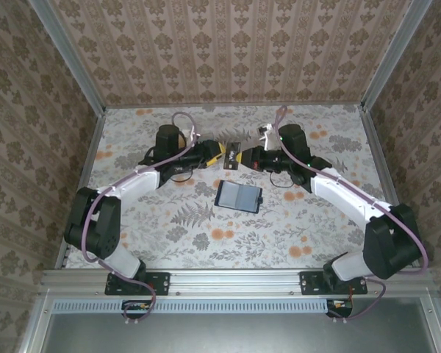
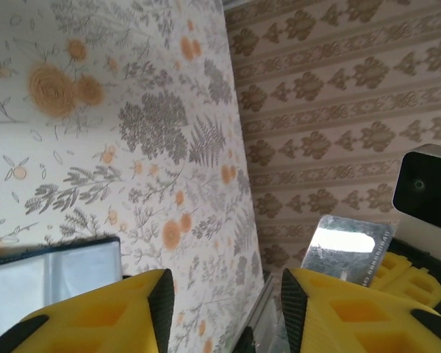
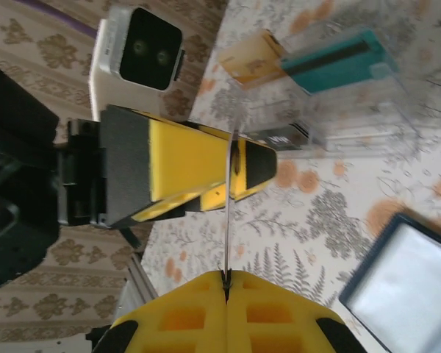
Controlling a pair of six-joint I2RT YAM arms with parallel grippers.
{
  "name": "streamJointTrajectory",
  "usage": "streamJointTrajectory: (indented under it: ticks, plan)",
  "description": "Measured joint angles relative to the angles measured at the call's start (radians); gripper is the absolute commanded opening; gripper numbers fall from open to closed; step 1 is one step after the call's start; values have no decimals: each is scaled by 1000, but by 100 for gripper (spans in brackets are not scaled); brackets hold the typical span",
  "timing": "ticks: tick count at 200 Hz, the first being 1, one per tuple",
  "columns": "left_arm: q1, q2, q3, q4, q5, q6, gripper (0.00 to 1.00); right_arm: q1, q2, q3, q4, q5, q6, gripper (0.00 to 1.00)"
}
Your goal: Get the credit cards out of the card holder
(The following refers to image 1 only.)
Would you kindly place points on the aluminium frame leg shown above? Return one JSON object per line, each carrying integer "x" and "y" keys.
{"x": 436, "y": 327}
{"x": 33, "y": 327}

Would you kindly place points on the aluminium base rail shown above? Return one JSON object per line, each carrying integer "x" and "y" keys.
{"x": 235, "y": 281}

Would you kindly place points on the orange card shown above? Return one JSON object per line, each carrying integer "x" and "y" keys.
{"x": 182, "y": 141}

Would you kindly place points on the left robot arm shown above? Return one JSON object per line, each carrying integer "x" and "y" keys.
{"x": 92, "y": 228}

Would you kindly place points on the aluminium side rail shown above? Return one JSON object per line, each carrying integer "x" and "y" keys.
{"x": 92, "y": 147}
{"x": 377, "y": 147}

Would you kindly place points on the aluminium frame post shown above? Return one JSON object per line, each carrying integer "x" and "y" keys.
{"x": 393, "y": 55}
{"x": 70, "y": 59}

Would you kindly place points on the black card gold print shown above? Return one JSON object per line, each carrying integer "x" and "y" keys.
{"x": 232, "y": 156}

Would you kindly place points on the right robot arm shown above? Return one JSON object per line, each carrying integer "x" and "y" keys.
{"x": 389, "y": 246}

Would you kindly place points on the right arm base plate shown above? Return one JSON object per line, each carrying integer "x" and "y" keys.
{"x": 310, "y": 283}

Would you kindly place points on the blue card holder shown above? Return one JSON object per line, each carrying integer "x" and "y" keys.
{"x": 239, "y": 196}

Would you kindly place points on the grey metal sheet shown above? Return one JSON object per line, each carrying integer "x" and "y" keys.
{"x": 235, "y": 334}

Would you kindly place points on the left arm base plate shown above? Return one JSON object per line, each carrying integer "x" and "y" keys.
{"x": 161, "y": 283}

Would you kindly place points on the black card white print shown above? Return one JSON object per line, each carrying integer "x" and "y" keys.
{"x": 178, "y": 169}

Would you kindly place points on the black controller board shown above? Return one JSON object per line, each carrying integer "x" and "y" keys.
{"x": 132, "y": 308}
{"x": 343, "y": 307}

